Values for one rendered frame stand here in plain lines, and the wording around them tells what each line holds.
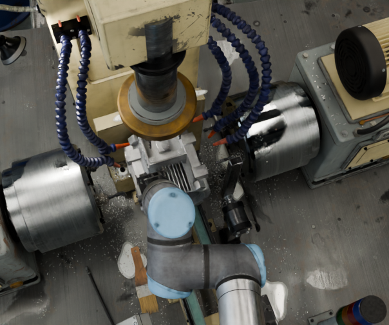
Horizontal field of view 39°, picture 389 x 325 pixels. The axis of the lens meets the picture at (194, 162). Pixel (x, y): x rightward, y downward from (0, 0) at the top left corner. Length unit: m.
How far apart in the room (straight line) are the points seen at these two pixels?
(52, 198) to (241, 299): 0.56
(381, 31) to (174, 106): 0.54
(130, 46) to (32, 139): 0.93
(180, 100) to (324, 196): 0.72
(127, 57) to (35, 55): 1.02
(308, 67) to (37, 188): 0.78
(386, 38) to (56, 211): 0.89
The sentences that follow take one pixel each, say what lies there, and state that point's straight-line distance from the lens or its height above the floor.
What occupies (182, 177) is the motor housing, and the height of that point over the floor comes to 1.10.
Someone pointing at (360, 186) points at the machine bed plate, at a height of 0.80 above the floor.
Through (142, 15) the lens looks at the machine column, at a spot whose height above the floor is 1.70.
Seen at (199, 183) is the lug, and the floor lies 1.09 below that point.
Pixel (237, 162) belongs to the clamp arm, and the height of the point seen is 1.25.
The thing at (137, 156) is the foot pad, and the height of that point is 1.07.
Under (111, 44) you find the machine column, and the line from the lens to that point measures 0.96.
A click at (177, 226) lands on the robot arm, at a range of 1.07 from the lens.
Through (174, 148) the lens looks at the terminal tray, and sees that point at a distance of 1.44.
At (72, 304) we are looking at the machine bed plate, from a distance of 1.68.
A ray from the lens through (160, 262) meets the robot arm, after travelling 1.10.
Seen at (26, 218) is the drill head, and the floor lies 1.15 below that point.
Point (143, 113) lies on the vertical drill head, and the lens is 1.22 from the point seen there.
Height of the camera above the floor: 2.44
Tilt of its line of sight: 68 degrees down
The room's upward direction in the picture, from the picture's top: 5 degrees clockwise
